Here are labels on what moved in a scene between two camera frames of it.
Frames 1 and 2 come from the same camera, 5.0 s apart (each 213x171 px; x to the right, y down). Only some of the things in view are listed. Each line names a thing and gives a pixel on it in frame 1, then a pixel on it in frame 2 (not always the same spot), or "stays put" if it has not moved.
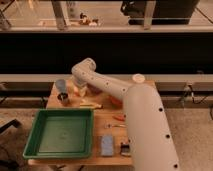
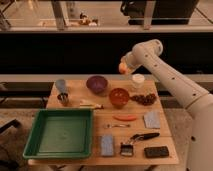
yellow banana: [90, 105] stays put
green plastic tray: [61, 133] stays put
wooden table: [108, 126] stays put
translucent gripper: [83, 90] -> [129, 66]
